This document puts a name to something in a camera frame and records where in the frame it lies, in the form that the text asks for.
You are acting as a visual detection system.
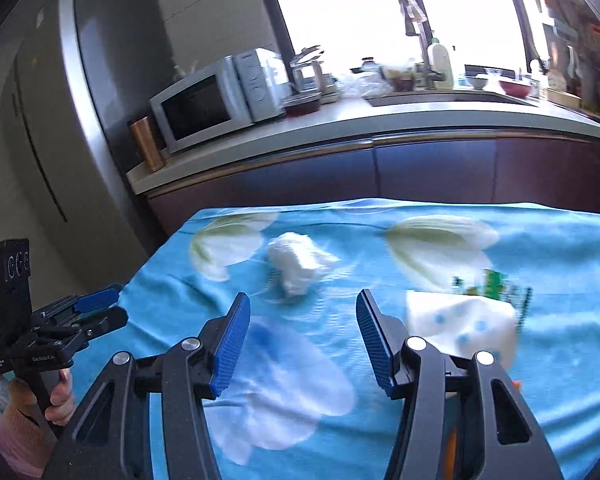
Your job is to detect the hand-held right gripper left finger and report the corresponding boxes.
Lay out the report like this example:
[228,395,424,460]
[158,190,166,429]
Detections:
[41,291,252,480]

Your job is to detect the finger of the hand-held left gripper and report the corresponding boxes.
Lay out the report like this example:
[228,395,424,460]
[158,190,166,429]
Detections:
[34,306,130,357]
[44,284,125,319]

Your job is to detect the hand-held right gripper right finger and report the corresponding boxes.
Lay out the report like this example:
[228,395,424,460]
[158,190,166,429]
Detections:
[355,288,565,480]

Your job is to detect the white tissue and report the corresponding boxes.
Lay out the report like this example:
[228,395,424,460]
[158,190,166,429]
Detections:
[266,231,341,297]

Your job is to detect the person's left forearm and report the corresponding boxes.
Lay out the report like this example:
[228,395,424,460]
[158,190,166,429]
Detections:
[0,380,56,477]

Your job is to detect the person's left hand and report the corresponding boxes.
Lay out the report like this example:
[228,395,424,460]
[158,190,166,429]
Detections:
[42,367,77,428]

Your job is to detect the white blue-dotted paper pack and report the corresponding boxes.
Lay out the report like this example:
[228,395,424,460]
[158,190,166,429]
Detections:
[405,291,520,366]

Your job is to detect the blue floral tablecloth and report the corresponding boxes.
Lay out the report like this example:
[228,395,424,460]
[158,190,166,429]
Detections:
[115,199,600,480]

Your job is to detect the green wrapper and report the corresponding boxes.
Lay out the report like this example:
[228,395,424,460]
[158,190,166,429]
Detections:
[452,269,531,321]

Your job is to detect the copper tumbler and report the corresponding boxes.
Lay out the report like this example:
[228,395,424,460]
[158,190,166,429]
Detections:
[128,116,166,172]

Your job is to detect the kitchen counter cabinet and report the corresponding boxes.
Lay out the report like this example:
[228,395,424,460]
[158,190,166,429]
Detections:
[126,87,600,236]

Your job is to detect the white microwave oven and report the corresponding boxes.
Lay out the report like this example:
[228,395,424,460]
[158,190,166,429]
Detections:
[149,48,292,156]

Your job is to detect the grey refrigerator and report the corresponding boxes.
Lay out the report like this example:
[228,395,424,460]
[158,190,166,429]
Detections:
[0,0,181,286]

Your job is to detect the dark red bowl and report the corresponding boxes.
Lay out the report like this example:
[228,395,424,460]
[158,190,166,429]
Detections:
[282,92,322,117]

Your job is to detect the glass kettle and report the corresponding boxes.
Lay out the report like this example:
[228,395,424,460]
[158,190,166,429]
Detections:
[290,50,338,103]

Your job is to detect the white soap bottle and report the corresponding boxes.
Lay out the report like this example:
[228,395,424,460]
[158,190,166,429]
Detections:
[426,32,455,90]

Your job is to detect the red rimmed bowl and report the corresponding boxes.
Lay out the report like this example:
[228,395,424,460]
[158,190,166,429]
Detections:
[497,77,533,98]

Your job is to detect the metal faucet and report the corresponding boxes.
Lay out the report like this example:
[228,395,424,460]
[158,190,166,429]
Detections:
[397,0,443,91]

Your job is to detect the window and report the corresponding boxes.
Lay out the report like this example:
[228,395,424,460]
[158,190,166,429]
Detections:
[262,0,536,86]

